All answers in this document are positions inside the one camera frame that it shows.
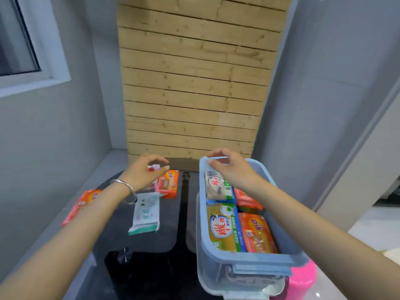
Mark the person's right hand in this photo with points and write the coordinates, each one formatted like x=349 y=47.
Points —
x=237 y=174

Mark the person's left hand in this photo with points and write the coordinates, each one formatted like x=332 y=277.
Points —
x=137 y=176

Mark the person's left thumb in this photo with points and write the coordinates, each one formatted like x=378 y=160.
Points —
x=161 y=170

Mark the person's right thumb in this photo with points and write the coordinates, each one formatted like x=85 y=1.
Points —
x=217 y=166

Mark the person's left forearm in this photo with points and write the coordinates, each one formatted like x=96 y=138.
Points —
x=68 y=243

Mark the person's right forearm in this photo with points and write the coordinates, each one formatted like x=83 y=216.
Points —
x=318 y=237

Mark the red white packet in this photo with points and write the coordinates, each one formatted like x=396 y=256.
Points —
x=153 y=168

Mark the orange soap packet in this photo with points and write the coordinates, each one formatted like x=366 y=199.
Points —
x=168 y=184
x=84 y=203
x=248 y=201
x=257 y=234

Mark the white green soap packet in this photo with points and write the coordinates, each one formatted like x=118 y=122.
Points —
x=218 y=190

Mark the white green wipes packet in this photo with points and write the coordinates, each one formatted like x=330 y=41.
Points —
x=145 y=212

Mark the yellow blue soap packet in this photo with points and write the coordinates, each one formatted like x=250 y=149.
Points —
x=223 y=228

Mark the blue plastic basket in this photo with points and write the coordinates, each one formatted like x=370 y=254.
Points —
x=218 y=257

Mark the wooden plank panel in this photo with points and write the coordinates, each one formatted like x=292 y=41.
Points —
x=193 y=78

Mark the clear plastic storage box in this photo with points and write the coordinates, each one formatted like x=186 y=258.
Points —
x=215 y=274

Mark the pink plastic stool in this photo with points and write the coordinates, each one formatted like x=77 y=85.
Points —
x=301 y=281

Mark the white framed window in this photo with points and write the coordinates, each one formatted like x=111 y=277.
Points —
x=31 y=43

